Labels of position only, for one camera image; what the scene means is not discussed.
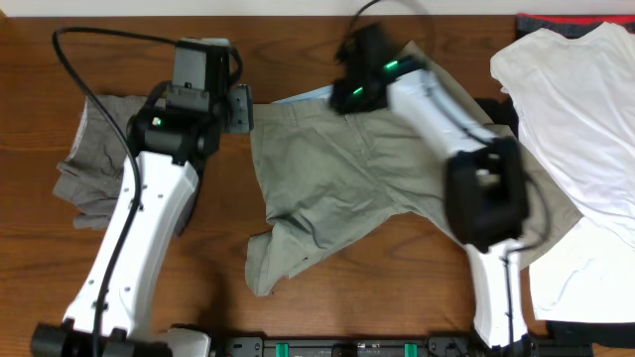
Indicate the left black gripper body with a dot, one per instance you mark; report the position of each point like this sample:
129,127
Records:
235,114

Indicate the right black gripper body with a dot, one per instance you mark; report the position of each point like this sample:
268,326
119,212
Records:
361,93

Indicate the olive green shorts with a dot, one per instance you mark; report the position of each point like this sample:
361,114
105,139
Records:
328,180

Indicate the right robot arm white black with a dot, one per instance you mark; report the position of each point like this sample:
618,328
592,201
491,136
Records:
484,189

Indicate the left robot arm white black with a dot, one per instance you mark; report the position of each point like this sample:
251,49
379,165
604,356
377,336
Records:
167,143

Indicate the black garment under shirt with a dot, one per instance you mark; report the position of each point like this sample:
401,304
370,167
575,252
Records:
500,112

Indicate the folded grey shorts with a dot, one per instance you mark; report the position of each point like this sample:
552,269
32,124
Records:
91,174

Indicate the dark garment with red trim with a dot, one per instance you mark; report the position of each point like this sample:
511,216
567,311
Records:
570,27

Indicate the white t-shirt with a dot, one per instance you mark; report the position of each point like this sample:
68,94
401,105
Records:
575,102

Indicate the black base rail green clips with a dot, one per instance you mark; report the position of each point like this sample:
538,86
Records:
445,345

